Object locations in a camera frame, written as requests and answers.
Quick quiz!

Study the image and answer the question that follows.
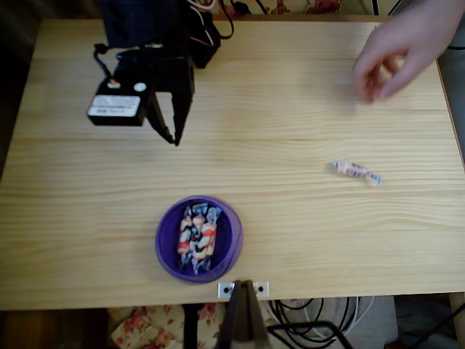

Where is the floral patterned fabric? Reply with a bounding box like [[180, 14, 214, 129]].
[[214, 0, 343, 16]]

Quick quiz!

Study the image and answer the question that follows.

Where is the black vertical post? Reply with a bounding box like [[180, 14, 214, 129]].
[[182, 303, 200, 349]]

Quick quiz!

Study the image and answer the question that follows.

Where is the grey fabric cushion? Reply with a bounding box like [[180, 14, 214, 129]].
[[319, 296, 397, 349]]

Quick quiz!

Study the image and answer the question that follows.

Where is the silver metal bracket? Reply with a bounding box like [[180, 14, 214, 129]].
[[217, 281, 270, 300]]

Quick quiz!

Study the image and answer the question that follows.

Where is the black plug with cable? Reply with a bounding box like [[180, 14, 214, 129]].
[[214, 0, 270, 40]]

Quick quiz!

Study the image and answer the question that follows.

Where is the purple plastic bowl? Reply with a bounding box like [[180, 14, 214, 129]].
[[155, 195, 244, 285]]

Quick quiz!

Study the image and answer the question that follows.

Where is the person's bare hand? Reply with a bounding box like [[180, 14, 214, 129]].
[[352, 0, 465, 105]]

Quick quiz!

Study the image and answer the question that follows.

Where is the black looped cable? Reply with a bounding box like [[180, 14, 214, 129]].
[[268, 297, 352, 343]]

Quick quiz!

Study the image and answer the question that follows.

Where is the white and red servo wire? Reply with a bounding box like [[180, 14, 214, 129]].
[[187, 0, 216, 48]]

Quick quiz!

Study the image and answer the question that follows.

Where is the striped candy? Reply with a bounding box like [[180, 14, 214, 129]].
[[201, 206, 223, 270], [331, 159, 383, 187], [177, 205, 196, 270], [190, 204, 209, 274]]

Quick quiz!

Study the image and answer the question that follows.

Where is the floral patterned cloth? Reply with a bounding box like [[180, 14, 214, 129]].
[[107, 301, 272, 349]]

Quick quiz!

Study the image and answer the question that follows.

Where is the white looped cable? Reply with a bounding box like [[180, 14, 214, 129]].
[[267, 295, 376, 340]]

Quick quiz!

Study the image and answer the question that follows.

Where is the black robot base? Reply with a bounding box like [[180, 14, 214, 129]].
[[188, 9, 222, 70]]

